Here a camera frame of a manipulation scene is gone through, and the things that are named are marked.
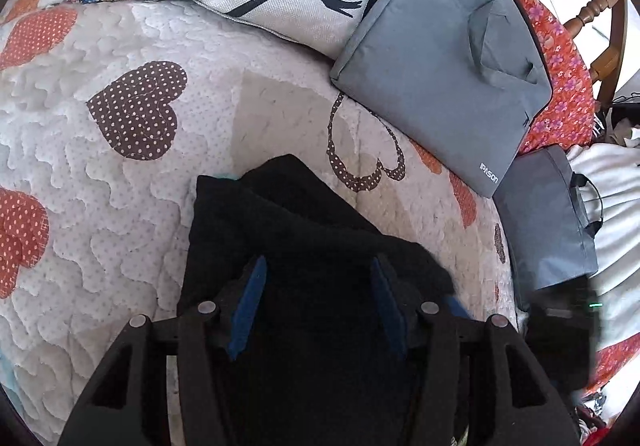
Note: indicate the black pants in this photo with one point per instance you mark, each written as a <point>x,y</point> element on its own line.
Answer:
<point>310,236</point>

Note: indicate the heart patterned quilt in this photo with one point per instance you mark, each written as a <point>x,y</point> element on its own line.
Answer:
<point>125,201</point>

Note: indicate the small grey bag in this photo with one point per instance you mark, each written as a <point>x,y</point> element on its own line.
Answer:
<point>545,236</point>

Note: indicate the red floral cloth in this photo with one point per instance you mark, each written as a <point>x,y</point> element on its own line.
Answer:
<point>565,90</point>

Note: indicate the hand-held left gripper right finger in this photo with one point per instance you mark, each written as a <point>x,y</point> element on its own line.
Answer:
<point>387,311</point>

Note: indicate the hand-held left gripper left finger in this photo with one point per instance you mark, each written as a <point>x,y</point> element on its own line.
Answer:
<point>247,311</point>

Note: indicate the large grey laptop bag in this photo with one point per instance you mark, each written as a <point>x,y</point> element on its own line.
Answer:
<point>425,65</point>

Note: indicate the white bedsheet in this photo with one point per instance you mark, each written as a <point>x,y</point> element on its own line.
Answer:
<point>620,236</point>

